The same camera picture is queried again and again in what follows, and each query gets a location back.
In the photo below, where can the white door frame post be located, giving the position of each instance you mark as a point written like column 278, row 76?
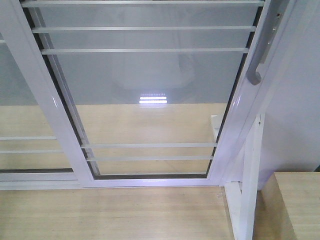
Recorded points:
column 275, row 125

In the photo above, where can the white-framed sliding glass door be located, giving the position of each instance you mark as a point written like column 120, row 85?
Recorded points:
column 150, row 53

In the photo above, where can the white diagonal support brace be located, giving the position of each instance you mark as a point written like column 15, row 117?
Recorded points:
column 241, row 182

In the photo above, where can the fixed white glass door panel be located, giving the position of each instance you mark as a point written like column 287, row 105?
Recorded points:
column 30, row 155

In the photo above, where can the grey metal door handle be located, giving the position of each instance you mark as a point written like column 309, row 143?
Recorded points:
column 267, row 30

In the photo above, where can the light wooden box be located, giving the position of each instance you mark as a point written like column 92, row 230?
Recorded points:
column 292, row 200

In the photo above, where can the grey door lock plate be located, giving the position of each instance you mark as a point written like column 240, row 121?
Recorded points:
column 284, row 7

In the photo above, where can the light wooden base platform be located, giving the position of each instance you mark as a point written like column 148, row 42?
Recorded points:
column 125, row 213

